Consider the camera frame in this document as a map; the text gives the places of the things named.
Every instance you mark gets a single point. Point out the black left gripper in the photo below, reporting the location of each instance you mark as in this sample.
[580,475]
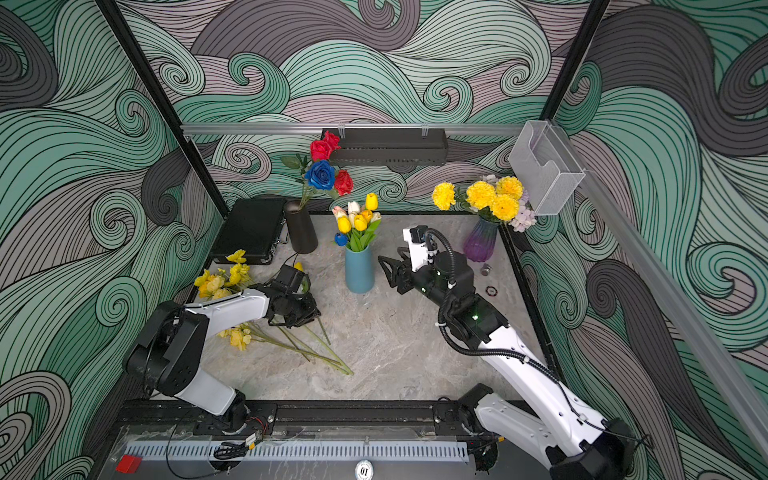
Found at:
[311,312]

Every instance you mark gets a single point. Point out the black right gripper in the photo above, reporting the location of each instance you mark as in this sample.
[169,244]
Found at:
[402,272]

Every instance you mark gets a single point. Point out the teal ceramic vase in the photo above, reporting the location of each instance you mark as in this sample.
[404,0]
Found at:
[359,270]

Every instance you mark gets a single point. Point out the single yellow tulip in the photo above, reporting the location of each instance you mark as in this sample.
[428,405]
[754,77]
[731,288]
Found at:
[305,288]

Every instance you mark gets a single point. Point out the yellow ranunculus stem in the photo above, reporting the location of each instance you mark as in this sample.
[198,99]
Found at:
[239,267]

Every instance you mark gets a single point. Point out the black cylindrical vase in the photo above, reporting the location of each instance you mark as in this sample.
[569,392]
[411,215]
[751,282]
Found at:
[301,231]

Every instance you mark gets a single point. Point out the pale yellow blossom spray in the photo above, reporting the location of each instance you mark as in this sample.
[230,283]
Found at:
[215,285]

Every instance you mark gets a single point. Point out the yellow sunflower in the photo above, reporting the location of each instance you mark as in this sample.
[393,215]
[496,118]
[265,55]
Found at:
[292,341]

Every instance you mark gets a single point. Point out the yellow flower bunch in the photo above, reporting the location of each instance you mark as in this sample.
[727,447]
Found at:
[248,334]

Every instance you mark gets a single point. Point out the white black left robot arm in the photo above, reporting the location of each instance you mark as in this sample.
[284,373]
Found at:
[167,352]

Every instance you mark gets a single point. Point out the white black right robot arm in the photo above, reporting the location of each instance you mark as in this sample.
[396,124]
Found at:
[566,436]

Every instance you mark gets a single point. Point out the purple glass vase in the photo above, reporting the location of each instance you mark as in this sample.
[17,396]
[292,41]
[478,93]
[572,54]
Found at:
[480,243]

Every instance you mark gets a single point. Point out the yellow tulip bouquet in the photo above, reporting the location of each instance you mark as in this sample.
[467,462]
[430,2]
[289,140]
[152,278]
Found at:
[357,223]

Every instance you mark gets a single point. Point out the black ribbed hard case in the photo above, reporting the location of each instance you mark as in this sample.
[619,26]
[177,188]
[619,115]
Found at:
[253,225]

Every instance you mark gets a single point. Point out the blue rose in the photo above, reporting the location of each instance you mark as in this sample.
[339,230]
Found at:
[321,175]

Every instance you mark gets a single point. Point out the red rose stem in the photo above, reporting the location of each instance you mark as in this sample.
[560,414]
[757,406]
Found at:
[320,150]

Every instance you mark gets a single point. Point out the black hanging tray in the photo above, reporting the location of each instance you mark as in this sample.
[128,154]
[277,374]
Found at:
[359,146]

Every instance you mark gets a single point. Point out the yellow carnation bouquet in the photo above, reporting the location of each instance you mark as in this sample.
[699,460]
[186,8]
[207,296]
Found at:
[499,200]

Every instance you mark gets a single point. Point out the red small block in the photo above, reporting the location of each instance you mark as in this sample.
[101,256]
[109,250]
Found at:
[128,464]

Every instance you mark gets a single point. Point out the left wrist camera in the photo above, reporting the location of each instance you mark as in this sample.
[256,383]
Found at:
[290,279]

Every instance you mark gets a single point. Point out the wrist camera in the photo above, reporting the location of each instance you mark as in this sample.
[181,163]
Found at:
[418,248]
[290,279]

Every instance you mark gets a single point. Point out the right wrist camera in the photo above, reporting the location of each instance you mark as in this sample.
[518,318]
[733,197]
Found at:
[418,248]

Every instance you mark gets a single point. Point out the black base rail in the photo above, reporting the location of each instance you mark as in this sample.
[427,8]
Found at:
[441,417]

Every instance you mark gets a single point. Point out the clear acrylic wall box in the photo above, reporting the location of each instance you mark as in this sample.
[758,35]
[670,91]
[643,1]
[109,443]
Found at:
[545,161]

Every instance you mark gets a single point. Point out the white slotted cable duct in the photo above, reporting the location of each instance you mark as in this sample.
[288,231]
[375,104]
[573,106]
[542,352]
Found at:
[430,451]

